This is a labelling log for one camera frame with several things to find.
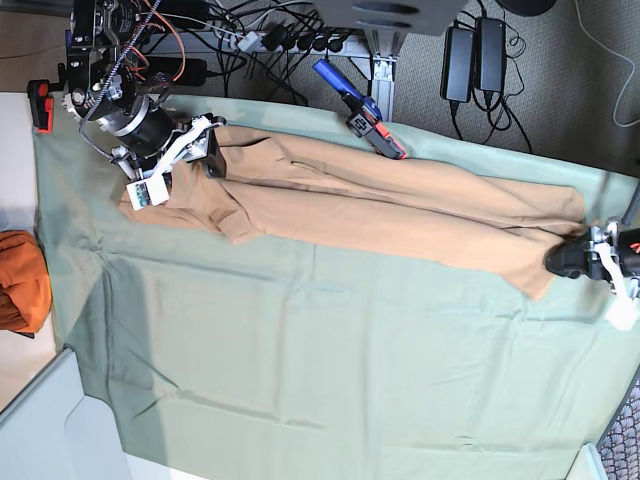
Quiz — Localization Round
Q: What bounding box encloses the black power adapter left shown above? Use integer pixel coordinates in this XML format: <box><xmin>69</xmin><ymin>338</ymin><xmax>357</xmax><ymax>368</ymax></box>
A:
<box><xmin>143</xmin><ymin>56</ymin><xmax>209</xmax><ymax>87</ymax></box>

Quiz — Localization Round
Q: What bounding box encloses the light green table cloth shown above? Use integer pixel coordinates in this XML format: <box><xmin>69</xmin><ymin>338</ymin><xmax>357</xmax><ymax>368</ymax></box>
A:
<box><xmin>34</xmin><ymin>106</ymin><xmax>639</xmax><ymax>479</ymax></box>

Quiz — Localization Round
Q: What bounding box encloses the tan orange T-shirt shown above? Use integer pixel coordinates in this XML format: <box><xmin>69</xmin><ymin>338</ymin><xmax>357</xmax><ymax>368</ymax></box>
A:
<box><xmin>119</xmin><ymin>126</ymin><xmax>585</xmax><ymax>299</ymax></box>

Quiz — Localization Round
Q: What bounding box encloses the blue clamp at centre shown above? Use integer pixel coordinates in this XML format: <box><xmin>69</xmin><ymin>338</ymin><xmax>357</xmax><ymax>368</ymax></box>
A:
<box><xmin>313</xmin><ymin>59</ymin><xmax>407</xmax><ymax>160</ymax></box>

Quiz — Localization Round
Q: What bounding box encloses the grey camera mount plate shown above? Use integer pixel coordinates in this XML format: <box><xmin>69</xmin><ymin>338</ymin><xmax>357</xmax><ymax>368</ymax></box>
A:
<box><xmin>312</xmin><ymin>0</ymin><xmax>468</xmax><ymax>36</ymax></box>

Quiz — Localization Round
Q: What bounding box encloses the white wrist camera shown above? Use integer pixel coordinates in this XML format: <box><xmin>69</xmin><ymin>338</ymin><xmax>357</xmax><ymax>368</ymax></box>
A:
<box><xmin>605</xmin><ymin>296</ymin><xmax>639</xmax><ymax>332</ymax></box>
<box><xmin>126</xmin><ymin>174</ymin><xmax>170</xmax><ymax>211</ymax></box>

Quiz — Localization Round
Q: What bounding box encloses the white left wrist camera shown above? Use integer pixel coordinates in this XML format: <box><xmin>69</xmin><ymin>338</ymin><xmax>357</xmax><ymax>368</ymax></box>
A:
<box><xmin>605</xmin><ymin>296</ymin><xmax>639</xmax><ymax>332</ymax></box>

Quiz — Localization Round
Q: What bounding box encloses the dark orange folded garment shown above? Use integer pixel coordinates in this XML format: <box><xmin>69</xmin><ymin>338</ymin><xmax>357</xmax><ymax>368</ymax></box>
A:
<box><xmin>1</xmin><ymin>230</ymin><xmax>52</xmax><ymax>338</ymax></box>

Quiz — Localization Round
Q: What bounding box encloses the black power brick pair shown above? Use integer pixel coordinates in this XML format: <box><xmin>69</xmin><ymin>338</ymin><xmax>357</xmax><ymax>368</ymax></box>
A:
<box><xmin>440</xmin><ymin>17</ymin><xmax>507</xmax><ymax>103</ymax></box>

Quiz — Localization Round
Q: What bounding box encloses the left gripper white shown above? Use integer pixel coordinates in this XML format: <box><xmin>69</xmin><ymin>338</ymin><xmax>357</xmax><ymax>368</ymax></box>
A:
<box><xmin>544</xmin><ymin>224</ymin><xmax>639</xmax><ymax>300</ymax></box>

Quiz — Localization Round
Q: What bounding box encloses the power strip with plugs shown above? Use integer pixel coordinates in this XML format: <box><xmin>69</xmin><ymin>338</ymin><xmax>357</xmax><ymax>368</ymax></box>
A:
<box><xmin>201</xmin><ymin>27</ymin><xmax>368</xmax><ymax>56</ymax></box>

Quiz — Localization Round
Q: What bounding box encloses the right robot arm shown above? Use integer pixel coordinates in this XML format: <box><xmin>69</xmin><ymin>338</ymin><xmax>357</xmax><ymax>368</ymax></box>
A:
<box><xmin>63</xmin><ymin>1</ymin><xmax>226</xmax><ymax>181</ymax></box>

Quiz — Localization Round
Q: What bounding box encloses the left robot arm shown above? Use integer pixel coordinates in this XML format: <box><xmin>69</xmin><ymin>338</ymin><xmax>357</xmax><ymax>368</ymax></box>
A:
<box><xmin>544</xmin><ymin>184</ymin><xmax>639</xmax><ymax>301</ymax></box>

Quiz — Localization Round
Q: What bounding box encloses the grey plastic bin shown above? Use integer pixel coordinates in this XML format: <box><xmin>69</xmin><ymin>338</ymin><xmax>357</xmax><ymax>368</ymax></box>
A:
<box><xmin>1</xmin><ymin>349</ymin><xmax>131</xmax><ymax>479</ymax></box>

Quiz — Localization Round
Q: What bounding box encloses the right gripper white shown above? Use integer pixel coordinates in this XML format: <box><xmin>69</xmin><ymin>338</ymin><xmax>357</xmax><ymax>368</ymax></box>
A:
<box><xmin>111</xmin><ymin>113</ymin><xmax>227</xmax><ymax>180</ymax></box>

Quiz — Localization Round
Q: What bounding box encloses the blue clamp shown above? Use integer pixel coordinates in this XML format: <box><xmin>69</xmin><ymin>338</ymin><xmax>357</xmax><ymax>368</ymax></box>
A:
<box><xmin>27</xmin><ymin>63</ymin><xmax>67</xmax><ymax>134</ymax></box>
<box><xmin>313</xmin><ymin>59</ymin><xmax>407</xmax><ymax>160</ymax></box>

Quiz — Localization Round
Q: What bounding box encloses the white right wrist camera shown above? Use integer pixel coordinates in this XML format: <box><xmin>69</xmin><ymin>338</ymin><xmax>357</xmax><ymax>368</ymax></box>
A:
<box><xmin>126</xmin><ymin>174</ymin><xmax>170</xmax><ymax>211</ymax></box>

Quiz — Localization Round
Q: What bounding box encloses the white cable on carpet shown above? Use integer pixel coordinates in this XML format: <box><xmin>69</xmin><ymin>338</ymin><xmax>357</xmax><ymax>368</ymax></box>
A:
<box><xmin>574</xmin><ymin>0</ymin><xmax>640</xmax><ymax>128</ymax></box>

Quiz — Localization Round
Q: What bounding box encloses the blue clamp on left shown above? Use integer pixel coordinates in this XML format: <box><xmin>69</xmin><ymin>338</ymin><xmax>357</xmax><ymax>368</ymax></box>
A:
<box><xmin>27</xmin><ymin>63</ymin><xmax>67</xmax><ymax>134</ymax></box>

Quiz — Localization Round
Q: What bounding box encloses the aluminium frame post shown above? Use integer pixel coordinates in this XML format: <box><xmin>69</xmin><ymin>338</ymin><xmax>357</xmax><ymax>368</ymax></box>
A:
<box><xmin>350</xmin><ymin>28</ymin><xmax>406</xmax><ymax>122</ymax></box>

